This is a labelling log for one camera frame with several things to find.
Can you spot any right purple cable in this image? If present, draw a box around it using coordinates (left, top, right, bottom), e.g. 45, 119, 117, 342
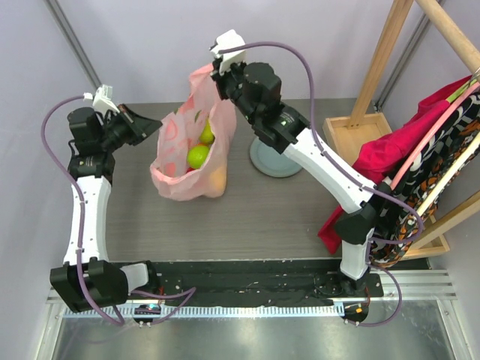
219, 41, 425, 328

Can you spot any aluminium frame rail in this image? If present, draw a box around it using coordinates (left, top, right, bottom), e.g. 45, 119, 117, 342
43, 0, 101, 89

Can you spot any grey plate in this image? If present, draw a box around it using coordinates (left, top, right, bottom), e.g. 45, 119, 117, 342
249, 137, 302, 178

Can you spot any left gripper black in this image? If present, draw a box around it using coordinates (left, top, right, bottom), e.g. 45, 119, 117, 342
99, 104, 162, 152

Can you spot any wooden upright post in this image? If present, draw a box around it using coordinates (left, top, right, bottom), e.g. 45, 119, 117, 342
347, 0, 413, 128

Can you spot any wooden round pole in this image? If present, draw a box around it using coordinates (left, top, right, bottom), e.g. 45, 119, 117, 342
415, 0, 480, 77

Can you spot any cream hanger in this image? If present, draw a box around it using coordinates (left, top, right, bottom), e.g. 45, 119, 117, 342
417, 133, 480, 217

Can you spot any patterned black orange cloth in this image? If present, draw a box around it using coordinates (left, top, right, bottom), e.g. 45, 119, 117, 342
370, 89, 479, 267

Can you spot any green apple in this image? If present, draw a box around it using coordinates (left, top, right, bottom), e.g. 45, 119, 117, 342
187, 144, 209, 170

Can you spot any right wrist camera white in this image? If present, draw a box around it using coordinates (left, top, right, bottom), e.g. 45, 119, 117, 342
209, 29, 246, 75

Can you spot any pink plastic bag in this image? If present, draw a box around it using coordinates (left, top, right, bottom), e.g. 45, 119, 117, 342
150, 64, 237, 201

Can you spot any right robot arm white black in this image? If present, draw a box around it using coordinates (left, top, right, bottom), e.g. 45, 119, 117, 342
211, 59, 376, 296

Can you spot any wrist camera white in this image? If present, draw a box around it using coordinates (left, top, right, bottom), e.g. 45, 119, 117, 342
82, 85, 119, 115
209, 29, 246, 75

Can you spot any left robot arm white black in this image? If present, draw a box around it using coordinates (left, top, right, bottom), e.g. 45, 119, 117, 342
49, 104, 161, 313

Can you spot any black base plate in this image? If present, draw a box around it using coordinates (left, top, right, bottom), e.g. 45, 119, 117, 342
153, 259, 384, 308

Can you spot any white slotted cable duct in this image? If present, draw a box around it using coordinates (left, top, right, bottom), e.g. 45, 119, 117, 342
65, 304, 345, 319

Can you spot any green pear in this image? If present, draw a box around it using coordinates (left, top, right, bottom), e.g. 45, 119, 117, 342
199, 119, 215, 146

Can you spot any magenta cloth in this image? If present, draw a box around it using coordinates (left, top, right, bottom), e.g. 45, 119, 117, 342
318, 76, 479, 254

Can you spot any orange fruit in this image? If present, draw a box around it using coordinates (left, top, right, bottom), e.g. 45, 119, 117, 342
209, 167, 227, 194

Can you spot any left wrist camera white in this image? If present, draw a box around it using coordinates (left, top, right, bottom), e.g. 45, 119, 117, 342
82, 85, 119, 115

